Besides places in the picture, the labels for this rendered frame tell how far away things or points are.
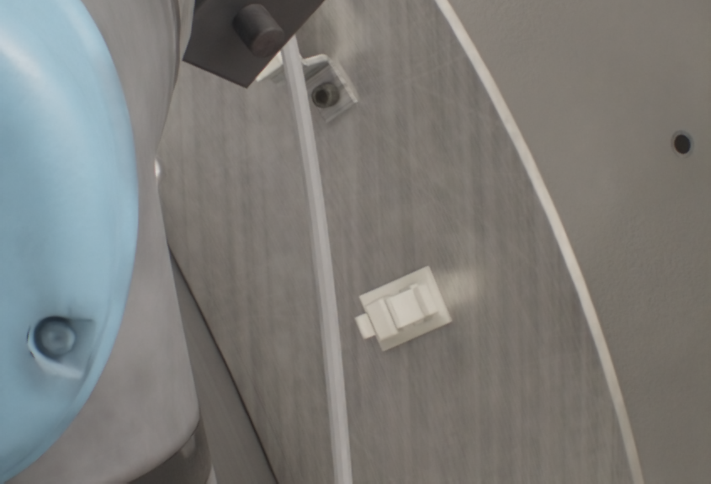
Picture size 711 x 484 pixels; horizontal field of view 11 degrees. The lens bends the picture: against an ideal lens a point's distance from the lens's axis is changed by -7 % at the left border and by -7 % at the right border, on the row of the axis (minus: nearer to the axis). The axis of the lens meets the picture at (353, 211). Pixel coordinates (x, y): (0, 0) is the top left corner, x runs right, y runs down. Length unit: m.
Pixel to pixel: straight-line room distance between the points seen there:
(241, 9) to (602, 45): 0.18
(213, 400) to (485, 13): 0.13
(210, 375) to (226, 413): 0.01
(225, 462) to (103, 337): 0.47
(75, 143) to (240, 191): 0.48
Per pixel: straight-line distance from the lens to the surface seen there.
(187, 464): 0.63
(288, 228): 1.06
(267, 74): 1.03
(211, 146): 1.06
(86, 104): 0.59
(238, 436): 1.07
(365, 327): 1.04
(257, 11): 0.85
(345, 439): 1.02
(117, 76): 0.60
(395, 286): 1.04
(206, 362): 1.07
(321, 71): 1.04
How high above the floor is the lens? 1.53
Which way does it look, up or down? 9 degrees down
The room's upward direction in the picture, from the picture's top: 3 degrees counter-clockwise
